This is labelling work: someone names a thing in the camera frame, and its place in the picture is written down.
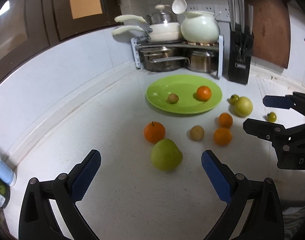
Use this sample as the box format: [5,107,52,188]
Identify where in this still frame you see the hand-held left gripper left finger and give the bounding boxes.
[18,149,102,240]

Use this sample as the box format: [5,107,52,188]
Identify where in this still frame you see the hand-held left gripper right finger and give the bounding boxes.
[202,149,285,240]

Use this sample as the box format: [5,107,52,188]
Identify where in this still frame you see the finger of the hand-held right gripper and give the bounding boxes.
[243,118,305,153]
[263,92,305,123]

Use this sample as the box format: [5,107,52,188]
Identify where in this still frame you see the yellow apple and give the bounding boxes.
[234,96,253,117]

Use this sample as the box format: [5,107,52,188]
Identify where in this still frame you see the small orange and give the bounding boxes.
[214,127,233,146]
[219,113,233,128]
[196,85,212,101]

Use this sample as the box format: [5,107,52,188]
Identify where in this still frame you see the green apple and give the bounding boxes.
[150,139,183,172]

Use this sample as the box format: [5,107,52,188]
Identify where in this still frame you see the large orange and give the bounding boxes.
[144,121,166,143]

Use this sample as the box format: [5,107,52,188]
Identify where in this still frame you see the green plate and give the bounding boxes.
[145,75,223,115]

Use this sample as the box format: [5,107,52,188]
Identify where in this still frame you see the black knife block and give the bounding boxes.
[228,30,254,85]

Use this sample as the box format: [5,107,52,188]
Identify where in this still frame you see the black scissors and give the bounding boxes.
[239,36,253,55]

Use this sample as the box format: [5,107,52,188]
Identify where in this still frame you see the person's clothing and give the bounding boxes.
[283,205,305,240]

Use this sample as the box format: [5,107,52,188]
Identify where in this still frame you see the grey kitchen shelf rack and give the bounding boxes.
[131,35,223,80]

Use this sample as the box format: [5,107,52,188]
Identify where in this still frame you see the brown wooden cutting board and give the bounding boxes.
[237,0,292,69]

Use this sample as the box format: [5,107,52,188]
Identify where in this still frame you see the white and blue bottle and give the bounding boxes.
[0,152,16,187]

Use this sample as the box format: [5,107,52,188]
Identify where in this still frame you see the steel stock pot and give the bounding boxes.
[186,49,219,73]

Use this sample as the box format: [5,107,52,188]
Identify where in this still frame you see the wooden bead trivet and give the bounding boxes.
[186,41,218,46]

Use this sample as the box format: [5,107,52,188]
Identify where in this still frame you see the white ceramic pot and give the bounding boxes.
[181,11,220,43]

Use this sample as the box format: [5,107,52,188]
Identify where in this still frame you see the steel pot with lid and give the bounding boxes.
[145,4,178,25]

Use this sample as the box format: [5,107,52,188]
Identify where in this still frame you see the dark brown wooden window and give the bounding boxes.
[0,0,123,88]

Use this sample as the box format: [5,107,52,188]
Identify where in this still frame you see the steel handled knife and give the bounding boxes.
[227,0,237,32]
[247,4,254,35]
[238,0,245,34]

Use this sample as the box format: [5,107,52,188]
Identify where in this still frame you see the white wall socket panel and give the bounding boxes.
[186,4,230,22]

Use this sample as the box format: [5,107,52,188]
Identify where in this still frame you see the steel pot with long handle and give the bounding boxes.
[139,46,190,72]

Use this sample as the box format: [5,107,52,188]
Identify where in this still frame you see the white saucepan with handle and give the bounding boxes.
[112,25,182,43]
[114,14,180,33]

